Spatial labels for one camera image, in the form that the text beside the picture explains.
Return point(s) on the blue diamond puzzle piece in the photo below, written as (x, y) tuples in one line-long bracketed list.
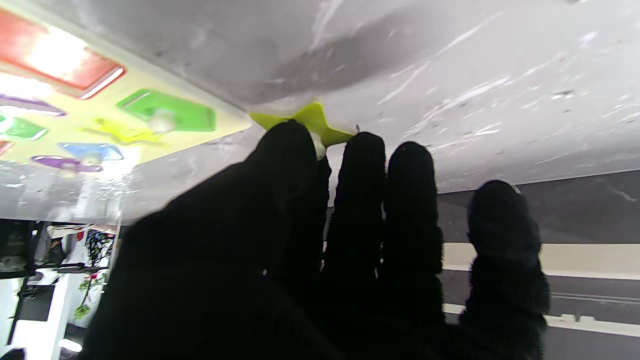
[(100, 151)]

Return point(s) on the yellow star puzzle piece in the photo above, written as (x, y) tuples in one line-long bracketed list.
[(315, 120)]

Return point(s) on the orange rectangle puzzle piece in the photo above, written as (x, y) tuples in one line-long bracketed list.
[(4, 146)]

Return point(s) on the wooden shape puzzle board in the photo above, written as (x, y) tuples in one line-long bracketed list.
[(105, 107)]

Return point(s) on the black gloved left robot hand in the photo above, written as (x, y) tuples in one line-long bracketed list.
[(250, 260)]

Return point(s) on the long wooden shelf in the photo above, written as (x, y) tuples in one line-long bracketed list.
[(590, 257)]

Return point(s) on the green hexagon puzzle piece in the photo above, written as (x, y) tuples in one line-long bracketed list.
[(190, 115)]

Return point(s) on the green pentagon puzzle piece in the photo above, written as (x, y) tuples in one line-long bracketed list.
[(22, 129)]

